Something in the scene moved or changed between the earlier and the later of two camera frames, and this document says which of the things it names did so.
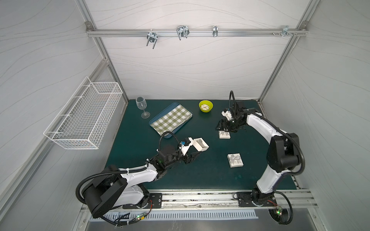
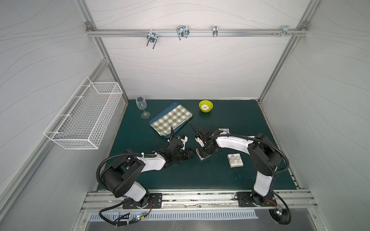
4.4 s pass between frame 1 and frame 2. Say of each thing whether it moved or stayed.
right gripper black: moved
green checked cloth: stayed
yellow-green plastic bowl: stayed
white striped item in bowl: stayed
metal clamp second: stayed
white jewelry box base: moved
